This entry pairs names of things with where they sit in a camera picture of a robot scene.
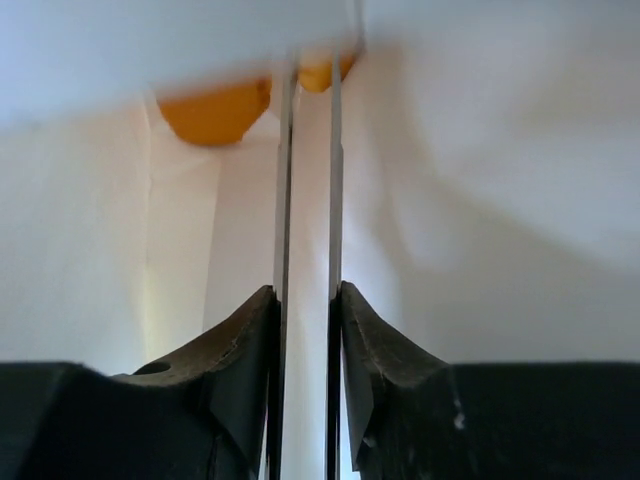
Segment metal tongs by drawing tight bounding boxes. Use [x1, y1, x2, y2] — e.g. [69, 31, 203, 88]
[265, 49, 344, 479]

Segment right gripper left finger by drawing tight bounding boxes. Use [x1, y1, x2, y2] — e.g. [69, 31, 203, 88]
[1, 286, 276, 479]

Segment beige paper bag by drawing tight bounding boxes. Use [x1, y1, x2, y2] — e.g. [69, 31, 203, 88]
[0, 0, 640, 376]

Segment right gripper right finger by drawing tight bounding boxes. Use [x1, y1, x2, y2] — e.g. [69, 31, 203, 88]
[340, 282, 639, 479]

